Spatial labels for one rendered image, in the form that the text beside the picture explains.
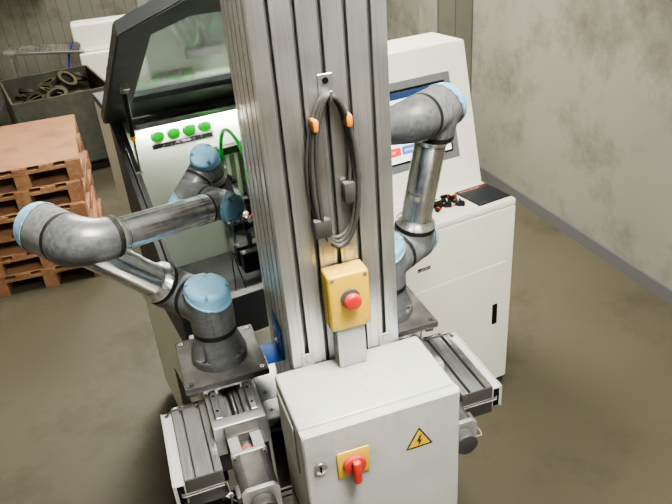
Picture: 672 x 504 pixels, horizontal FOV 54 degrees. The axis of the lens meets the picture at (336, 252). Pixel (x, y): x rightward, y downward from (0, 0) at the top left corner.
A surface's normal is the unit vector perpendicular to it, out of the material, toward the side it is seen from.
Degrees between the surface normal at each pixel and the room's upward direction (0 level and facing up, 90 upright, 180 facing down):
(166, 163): 90
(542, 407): 0
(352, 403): 0
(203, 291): 7
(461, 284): 90
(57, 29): 90
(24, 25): 90
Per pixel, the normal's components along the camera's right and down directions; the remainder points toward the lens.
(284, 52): 0.33, 0.44
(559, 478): -0.07, -0.87
